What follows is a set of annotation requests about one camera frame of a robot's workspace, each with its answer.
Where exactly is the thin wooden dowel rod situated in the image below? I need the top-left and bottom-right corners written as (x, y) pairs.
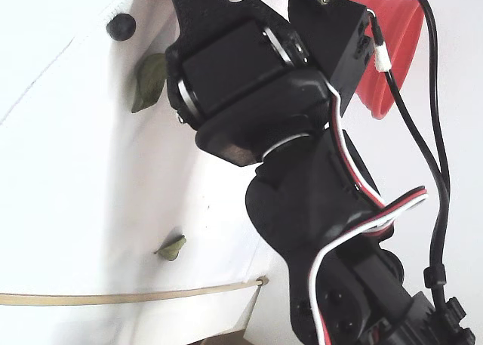
top-left (0, 276), bottom-right (270, 306)

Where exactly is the red white black servo wire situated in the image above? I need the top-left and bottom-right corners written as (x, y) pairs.
top-left (309, 80), bottom-right (430, 345)

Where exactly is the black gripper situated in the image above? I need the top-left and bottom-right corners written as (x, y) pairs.
top-left (162, 0), bottom-right (341, 168)

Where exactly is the large green leaf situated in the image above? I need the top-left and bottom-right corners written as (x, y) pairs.
top-left (131, 53), bottom-right (168, 114)

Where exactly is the black cable with white tape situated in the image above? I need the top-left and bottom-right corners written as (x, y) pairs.
top-left (365, 8), bottom-right (454, 323)

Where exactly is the black camera module with mount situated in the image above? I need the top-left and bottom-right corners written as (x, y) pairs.
top-left (286, 0), bottom-right (378, 114)

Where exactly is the red collapsible silicone cup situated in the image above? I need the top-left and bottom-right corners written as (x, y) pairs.
top-left (345, 0), bottom-right (422, 120)

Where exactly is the curled green leaf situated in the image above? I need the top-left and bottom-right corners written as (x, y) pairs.
top-left (153, 234), bottom-right (187, 262)

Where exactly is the white paper sheet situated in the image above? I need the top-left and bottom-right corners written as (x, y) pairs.
top-left (0, 0), bottom-right (303, 345)

